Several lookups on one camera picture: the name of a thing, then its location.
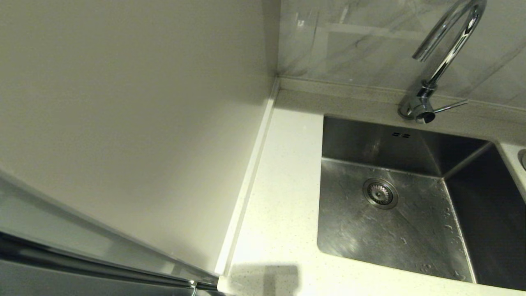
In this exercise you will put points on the white countertop edge strip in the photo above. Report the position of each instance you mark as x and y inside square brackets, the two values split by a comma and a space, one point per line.
[250, 172]

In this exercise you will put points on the round metal drain strainer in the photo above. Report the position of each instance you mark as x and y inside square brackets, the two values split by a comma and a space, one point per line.
[380, 193]

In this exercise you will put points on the chrome gooseneck faucet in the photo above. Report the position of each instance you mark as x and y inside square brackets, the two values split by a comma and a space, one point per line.
[423, 107]

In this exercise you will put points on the white cabinet side panel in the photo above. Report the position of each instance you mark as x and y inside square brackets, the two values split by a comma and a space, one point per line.
[123, 102]

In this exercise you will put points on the stainless steel sink basin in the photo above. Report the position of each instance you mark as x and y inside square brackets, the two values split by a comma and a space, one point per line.
[411, 242]

